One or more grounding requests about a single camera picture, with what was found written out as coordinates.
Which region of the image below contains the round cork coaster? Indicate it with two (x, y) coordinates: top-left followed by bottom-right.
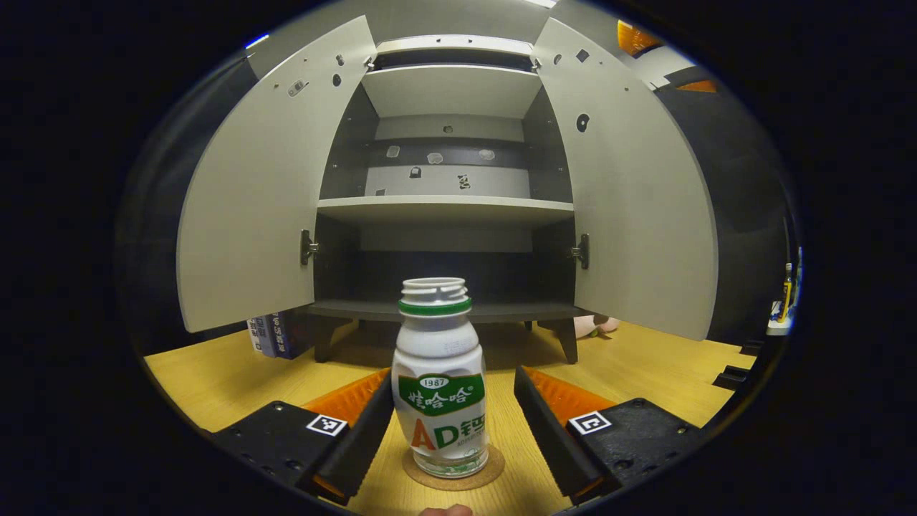
(401, 444), (506, 492)

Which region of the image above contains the white drink bottle green label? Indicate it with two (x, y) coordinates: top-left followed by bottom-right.
(391, 277), (490, 479)

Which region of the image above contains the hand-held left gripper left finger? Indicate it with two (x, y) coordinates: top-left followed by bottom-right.
(208, 368), (395, 507)

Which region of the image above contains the grey spine book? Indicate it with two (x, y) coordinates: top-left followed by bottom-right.
(256, 314), (279, 358)

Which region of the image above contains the grey cabinet door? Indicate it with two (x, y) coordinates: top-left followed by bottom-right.
(176, 14), (378, 334)
(532, 17), (719, 341)

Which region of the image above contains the dark blue spine book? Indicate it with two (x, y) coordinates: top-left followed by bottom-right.
(271, 310), (300, 360)

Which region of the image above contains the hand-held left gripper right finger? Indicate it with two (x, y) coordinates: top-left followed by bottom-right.
(513, 365), (706, 507)

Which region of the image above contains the pink plush toy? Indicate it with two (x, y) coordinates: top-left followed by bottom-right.
(573, 314), (620, 339)

